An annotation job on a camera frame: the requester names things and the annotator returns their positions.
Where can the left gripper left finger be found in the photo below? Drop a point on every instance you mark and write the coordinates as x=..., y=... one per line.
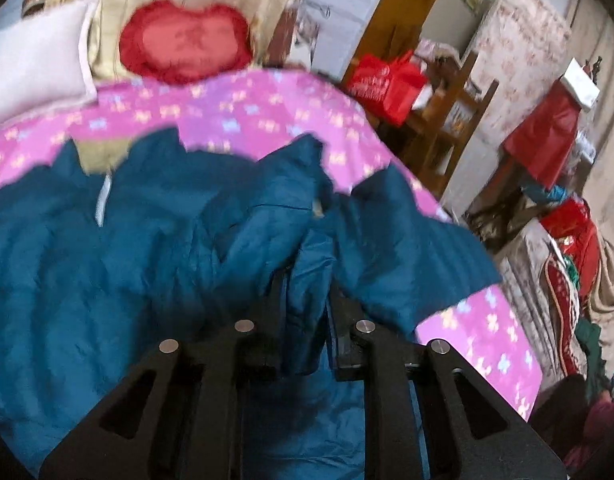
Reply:
x=178, y=414

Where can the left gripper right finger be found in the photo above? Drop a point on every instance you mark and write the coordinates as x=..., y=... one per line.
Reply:
x=428, y=413

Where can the teal down jacket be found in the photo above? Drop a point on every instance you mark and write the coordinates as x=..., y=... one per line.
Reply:
x=96, y=270

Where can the pile of red clothes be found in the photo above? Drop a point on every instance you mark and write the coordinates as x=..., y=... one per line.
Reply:
x=569, y=274

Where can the wooden chair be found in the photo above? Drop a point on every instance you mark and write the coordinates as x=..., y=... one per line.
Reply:
x=432, y=140

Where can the red cloth on furniture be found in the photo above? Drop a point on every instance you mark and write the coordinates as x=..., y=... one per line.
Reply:
x=543, y=141

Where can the pink floral bed sheet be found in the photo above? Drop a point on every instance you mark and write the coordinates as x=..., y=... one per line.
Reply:
x=252, y=113

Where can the red shopping bag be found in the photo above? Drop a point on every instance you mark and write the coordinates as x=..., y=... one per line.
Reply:
x=387, y=89

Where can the red heart cushion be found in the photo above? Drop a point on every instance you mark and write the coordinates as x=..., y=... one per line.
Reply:
x=178, y=45

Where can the white pillow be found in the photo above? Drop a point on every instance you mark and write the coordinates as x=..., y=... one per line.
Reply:
x=44, y=62

